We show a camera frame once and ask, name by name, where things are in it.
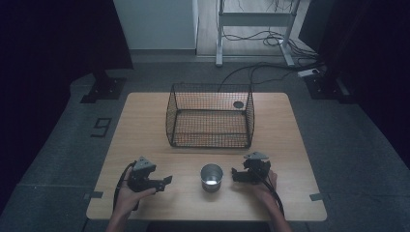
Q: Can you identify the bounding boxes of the tangled black floor cables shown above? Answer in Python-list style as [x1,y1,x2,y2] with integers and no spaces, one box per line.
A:
[221,29,320,62]

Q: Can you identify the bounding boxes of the black stand base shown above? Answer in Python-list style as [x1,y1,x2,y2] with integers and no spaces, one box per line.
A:
[79,68,128,104]
[303,64,356,104]

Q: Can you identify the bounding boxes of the white power strip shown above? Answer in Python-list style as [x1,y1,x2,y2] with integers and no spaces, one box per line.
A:
[297,68,321,79]

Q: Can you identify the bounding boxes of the person's right hand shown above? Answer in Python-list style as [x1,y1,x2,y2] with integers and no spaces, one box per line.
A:
[251,169,278,207]

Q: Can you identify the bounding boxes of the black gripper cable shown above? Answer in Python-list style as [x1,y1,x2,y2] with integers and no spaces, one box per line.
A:
[112,160,140,212]
[252,168,285,218]

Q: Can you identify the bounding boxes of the shiny metal cup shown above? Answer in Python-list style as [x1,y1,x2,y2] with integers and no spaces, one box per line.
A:
[199,162,224,193]

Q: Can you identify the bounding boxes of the dark curtain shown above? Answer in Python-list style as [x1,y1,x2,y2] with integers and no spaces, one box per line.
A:
[0,0,134,207]
[298,0,410,162]

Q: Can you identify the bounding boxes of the white metal desk frame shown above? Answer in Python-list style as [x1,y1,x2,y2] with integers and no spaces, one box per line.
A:
[215,0,302,68]

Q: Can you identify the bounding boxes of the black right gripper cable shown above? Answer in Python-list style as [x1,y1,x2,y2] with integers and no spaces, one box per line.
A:
[252,168,285,218]

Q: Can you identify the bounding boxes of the black wire mesh basket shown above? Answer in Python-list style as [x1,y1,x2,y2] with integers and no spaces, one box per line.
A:
[165,82,256,150]

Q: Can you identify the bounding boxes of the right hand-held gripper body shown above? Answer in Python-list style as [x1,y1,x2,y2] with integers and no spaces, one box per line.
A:
[243,151,272,186]

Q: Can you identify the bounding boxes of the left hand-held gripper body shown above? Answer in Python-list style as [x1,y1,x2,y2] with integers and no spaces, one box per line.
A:
[128,156,162,194]

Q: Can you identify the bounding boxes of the long black floor cable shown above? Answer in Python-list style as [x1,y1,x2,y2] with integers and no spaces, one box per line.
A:
[218,61,325,94]

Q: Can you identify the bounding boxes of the person's left hand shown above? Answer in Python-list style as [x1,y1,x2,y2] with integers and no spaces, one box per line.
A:
[113,167,158,220]

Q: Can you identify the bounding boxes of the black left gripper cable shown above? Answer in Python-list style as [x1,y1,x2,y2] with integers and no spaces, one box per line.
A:
[112,160,140,212]

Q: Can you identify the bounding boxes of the white cabinet panel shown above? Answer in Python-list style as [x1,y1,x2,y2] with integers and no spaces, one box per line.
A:
[112,0,200,56]

